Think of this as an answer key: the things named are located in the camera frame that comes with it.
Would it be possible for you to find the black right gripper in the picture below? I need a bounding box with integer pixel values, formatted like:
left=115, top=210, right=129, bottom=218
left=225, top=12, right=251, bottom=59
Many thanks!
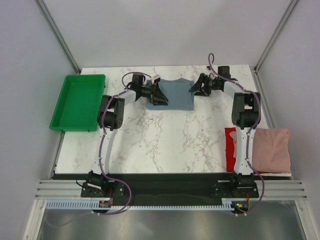
left=188, top=73, right=218, bottom=98

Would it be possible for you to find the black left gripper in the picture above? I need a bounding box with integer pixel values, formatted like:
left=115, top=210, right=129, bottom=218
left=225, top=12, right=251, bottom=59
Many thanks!
left=140, top=84, right=169, bottom=107

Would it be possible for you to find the blue grey t shirt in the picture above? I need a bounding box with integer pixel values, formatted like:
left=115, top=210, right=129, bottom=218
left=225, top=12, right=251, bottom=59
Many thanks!
left=145, top=78, right=194, bottom=111

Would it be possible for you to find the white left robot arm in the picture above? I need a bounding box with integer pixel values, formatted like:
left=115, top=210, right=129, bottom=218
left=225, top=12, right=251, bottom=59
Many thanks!
left=81, top=72, right=169, bottom=198

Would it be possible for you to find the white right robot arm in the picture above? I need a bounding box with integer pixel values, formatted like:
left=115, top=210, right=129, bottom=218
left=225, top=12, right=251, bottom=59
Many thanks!
left=189, top=66, right=261, bottom=198

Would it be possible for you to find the green plastic bin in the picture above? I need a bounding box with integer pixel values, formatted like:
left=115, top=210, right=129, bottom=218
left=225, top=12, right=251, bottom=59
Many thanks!
left=49, top=74, right=106, bottom=132

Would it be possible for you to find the red folded t shirt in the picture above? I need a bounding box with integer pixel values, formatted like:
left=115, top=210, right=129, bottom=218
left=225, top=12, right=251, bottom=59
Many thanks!
left=225, top=127, right=268, bottom=173

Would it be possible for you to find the pink folded t shirt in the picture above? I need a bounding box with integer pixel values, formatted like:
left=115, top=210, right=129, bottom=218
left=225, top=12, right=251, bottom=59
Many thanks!
left=229, top=127, right=292, bottom=174

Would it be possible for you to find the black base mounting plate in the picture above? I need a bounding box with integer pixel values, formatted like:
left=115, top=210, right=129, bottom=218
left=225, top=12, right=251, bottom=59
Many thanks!
left=81, top=171, right=259, bottom=207

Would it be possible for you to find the white folded t shirt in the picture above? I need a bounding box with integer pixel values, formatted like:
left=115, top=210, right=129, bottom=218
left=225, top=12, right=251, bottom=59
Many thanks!
left=259, top=172, right=292, bottom=177

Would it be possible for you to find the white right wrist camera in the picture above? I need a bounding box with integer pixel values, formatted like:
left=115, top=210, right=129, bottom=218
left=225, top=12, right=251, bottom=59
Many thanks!
left=206, top=66, right=217, bottom=79

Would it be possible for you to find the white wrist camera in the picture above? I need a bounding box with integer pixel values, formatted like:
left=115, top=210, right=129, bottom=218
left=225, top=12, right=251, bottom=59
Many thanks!
left=151, top=74, right=161, bottom=84
left=206, top=66, right=217, bottom=79

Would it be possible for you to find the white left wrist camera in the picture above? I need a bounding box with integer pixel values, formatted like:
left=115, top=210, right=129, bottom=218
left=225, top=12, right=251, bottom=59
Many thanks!
left=151, top=74, right=161, bottom=84

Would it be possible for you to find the aluminium right corner post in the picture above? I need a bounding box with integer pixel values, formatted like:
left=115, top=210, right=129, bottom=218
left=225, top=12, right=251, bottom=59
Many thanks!
left=252, top=0, right=300, bottom=75

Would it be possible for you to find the aluminium corner post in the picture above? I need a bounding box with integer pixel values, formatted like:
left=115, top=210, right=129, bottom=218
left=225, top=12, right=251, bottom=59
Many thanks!
left=252, top=0, right=300, bottom=75
left=34, top=0, right=82, bottom=75

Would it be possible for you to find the aluminium front frame rail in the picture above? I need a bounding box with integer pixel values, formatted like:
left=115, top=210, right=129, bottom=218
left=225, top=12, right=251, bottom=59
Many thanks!
left=35, top=180, right=308, bottom=201

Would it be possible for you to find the light blue cable duct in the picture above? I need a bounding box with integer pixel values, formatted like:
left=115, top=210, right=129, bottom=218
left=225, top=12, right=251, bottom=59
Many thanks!
left=46, top=199, right=234, bottom=211

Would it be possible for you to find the aluminium left corner post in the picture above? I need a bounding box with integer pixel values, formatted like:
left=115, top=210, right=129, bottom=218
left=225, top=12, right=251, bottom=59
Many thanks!
left=34, top=0, right=82, bottom=75

